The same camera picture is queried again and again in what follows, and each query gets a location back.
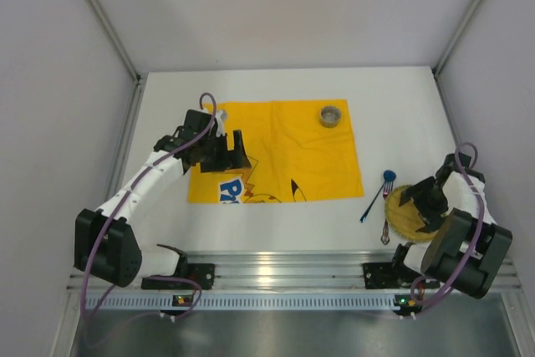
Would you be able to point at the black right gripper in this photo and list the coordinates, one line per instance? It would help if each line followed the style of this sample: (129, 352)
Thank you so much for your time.
(429, 199)

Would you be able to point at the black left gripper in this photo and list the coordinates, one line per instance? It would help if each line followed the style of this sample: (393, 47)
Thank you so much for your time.
(221, 153)

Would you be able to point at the round woven bamboo plate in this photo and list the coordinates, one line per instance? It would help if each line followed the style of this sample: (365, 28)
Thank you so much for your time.
(405, 220)

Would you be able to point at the iridescent purple metal fork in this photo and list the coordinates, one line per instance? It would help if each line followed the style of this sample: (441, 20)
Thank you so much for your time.
(385, 236)

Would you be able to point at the blue metal spoon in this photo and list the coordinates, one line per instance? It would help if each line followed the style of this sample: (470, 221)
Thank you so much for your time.
(389, 177)

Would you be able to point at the yellow cartoon print cloth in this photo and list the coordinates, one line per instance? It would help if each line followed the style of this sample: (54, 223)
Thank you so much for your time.
(293, 157)

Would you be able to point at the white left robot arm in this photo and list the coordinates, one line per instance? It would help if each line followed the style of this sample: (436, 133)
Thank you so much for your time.
(108, 241)

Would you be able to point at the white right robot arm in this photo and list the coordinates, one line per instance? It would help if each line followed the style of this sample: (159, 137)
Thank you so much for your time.
(450, 239)

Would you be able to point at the aluminium mounting rail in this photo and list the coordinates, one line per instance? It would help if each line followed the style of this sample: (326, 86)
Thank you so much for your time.
(283, 271)

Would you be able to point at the left aluminium frame post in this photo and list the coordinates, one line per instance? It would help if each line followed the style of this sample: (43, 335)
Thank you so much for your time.
(113, 38)

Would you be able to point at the aluminium frame post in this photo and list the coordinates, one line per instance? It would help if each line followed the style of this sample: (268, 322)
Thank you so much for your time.
(113, 38)
(462, 27)

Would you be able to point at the slotted grey cable duct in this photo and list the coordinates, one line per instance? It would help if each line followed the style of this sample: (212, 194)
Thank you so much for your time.
(250, 301)

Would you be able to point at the right aluminium frame post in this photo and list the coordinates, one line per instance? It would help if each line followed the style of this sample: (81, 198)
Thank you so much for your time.
(462, 27)

